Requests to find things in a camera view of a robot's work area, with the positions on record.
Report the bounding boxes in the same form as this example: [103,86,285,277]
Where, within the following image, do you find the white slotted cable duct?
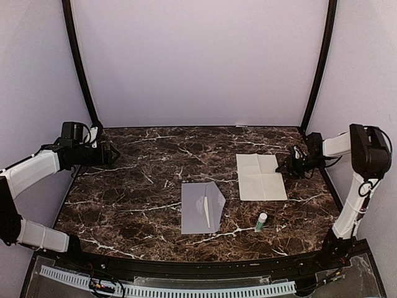
[39,265,297,297]

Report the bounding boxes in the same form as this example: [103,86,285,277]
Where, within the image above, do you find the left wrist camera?
[83,122,103,148]

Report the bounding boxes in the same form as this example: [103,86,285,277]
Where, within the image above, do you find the small circuit board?
[89,279,115,294]

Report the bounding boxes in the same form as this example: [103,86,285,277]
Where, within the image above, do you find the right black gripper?
[276,154,324,180]

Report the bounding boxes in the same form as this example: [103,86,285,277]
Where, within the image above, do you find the green glue stick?
[254,212,267,232]

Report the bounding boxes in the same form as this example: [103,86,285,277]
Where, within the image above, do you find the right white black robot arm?
[275,124,393,269]

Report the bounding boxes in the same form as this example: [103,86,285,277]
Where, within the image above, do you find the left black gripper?
[73,143,120,166]

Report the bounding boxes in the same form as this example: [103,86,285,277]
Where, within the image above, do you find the right black frame post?
[300,0,337,133]

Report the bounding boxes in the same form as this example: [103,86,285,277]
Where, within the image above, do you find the black front rail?
[33,232,370,280]

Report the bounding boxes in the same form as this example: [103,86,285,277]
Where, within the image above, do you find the grey envelope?
[181,181,226,235]

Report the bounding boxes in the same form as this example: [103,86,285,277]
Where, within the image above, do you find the left black frame post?
[61,0,100,124]

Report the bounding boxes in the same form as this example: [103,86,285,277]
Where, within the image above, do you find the beige letter paper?
[203,196,211,229]

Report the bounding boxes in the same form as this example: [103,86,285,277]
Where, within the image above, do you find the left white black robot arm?
[1,122,121,271]

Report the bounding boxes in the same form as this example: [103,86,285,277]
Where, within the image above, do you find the black frame post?
[300,0,337,133]
[61,0,100,124]

